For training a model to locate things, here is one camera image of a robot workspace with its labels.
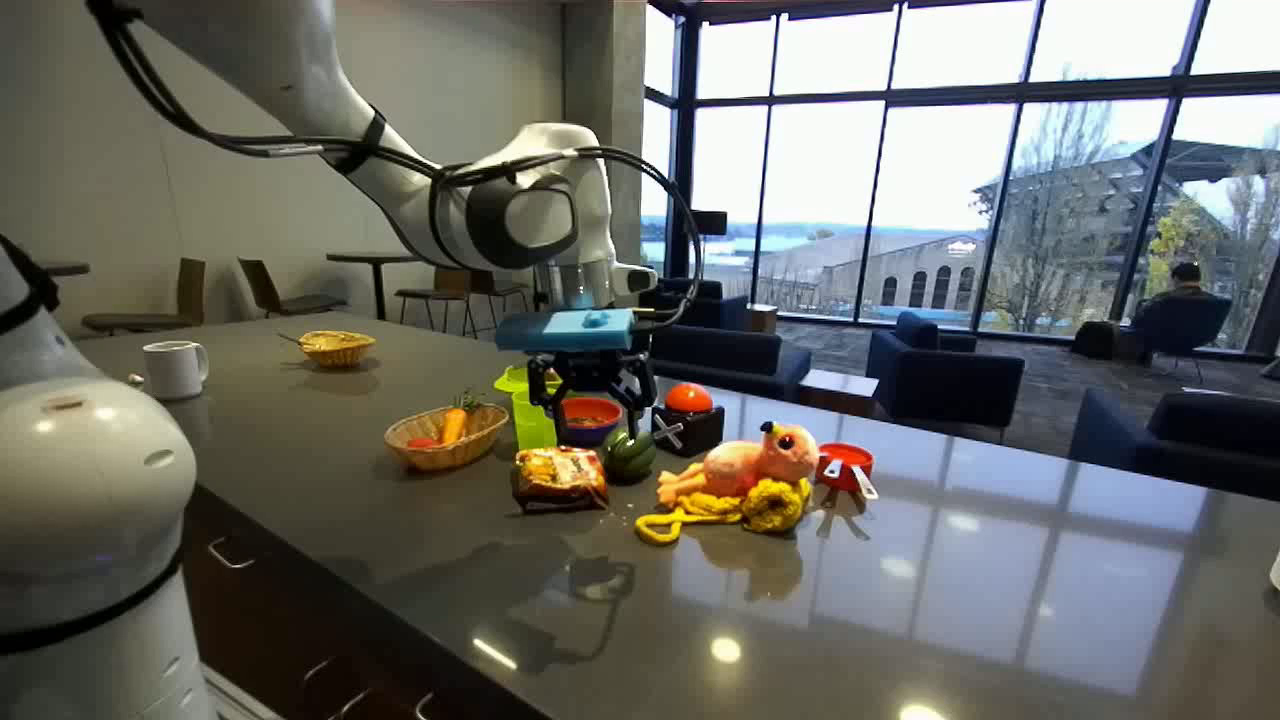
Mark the yellow bowl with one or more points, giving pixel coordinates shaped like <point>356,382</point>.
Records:
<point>339,350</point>

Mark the red bowl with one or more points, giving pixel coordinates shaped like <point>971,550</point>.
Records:
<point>590,420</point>

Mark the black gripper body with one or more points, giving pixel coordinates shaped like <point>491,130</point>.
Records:
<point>593,374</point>

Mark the wooden chair with metal legs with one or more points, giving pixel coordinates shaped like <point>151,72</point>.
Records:
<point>445,285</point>

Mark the orange toy carrot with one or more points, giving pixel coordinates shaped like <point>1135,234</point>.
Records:
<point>453,427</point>

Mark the white mug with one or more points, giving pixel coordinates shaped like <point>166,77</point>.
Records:
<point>172,369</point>

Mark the dark counter cabinet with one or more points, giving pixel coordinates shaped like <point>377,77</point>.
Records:
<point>305,624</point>

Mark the dark sofa by window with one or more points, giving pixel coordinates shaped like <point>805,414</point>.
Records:
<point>700,307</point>

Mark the toy bread loaf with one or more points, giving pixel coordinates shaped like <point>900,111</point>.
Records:
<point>563,480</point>

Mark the dark armchair by window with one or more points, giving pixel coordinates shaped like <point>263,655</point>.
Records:
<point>1182,326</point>

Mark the dark round ottoman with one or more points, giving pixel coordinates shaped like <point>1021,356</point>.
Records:
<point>1101,340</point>

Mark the long navy sofa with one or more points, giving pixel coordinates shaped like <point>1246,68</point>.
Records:
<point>727,356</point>

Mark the wicker basket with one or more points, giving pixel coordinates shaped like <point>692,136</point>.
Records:
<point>445,447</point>

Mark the small low side table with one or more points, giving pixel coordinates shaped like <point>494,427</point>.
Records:
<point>843,387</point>

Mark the navy armchair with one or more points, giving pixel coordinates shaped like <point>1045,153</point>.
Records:
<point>943,382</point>

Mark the navy sofa with dark cushions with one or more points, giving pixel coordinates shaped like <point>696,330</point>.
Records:
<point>1203,440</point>

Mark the green plastic cup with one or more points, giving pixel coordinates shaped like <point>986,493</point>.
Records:
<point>535,427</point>

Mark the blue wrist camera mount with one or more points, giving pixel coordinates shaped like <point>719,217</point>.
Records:
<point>572,330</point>

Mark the seated person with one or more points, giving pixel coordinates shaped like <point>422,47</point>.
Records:
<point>1186,277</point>

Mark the round dark cafe table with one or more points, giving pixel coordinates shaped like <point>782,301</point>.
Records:
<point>373,257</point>

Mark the large red measuring cup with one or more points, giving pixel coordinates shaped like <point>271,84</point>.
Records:
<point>843,460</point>

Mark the black cube with white X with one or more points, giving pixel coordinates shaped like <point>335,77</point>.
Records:
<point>692,435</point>

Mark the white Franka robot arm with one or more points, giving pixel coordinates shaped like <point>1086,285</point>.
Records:
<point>92,505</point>

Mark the orange toy ball fruit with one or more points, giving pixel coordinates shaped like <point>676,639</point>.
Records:
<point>688,403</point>

